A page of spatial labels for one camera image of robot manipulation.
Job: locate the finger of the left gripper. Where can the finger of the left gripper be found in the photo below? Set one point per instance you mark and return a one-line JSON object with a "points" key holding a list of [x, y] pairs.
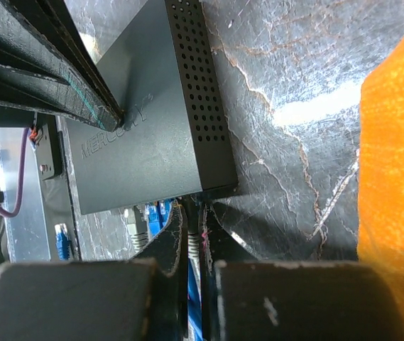
{"points": [[81, 73], [31, 67]]}

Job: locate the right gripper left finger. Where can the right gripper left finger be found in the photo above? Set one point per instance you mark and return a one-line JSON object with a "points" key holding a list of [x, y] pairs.
{"points": [[143, 298]]}

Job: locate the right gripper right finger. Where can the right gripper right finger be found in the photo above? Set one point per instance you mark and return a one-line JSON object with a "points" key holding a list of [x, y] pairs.
{"points": [[244, 298]]}

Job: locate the dark grey network switch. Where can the dark grey network switch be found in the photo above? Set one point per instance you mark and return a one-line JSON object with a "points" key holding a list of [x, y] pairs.
{"points": [[174, 140]]}

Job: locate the orange Mickey Mouse pillow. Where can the orange Mickey Mouse pillow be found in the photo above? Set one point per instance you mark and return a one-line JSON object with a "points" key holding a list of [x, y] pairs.
{"points": [[381, 173]]}

